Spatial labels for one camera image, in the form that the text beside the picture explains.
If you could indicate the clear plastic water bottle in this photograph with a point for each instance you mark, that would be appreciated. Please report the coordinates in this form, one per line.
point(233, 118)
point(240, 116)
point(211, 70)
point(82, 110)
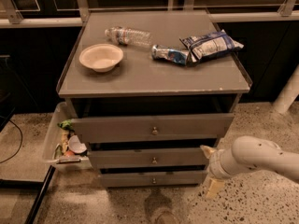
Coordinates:
point(129, 36)

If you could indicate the green crumpled wrapper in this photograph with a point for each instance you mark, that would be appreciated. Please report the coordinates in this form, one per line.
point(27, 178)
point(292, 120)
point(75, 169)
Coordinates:
point(66, 125)

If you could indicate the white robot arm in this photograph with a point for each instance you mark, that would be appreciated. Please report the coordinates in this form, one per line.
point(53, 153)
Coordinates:
point(247, 154)

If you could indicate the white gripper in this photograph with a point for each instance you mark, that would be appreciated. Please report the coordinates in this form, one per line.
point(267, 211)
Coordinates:
point(214, 167)

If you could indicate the grey bottom drawer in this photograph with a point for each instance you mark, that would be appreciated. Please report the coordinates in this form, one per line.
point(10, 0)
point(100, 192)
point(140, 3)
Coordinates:
point(152, 179)

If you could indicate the white pipe post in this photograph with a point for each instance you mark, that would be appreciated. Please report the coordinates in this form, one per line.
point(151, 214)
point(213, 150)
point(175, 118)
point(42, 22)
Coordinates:
point(288, 94)

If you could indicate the clear plastic bin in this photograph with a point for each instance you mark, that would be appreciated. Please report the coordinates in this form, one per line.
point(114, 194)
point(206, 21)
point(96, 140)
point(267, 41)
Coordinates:
point(54, 137)

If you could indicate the grey drawer cabinet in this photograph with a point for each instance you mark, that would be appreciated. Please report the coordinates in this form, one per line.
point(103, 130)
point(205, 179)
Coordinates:
point(141, 86)

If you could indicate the red round object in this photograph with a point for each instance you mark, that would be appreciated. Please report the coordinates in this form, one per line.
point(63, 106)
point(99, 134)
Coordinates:
point(69, 153)

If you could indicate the grey top drawer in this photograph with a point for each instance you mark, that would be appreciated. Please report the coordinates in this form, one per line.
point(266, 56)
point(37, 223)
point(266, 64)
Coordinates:
point(151, 128)

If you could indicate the blue white chip bag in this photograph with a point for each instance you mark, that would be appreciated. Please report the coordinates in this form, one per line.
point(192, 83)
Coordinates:
point(210, 46)

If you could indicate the metal railing frame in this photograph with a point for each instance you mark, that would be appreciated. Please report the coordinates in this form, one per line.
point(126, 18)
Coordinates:
point(47, 13)

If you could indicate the white broken cup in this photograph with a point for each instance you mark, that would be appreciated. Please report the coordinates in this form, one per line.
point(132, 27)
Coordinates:
point(75, 145)

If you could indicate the crushed blue white can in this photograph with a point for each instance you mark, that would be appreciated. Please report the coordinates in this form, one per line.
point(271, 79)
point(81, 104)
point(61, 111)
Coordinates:
point(178, 56)

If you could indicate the grey drawer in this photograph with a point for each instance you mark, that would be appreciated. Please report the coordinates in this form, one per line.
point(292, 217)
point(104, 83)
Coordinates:
point(151, 128)
point(137, 158)
point(152, 179)

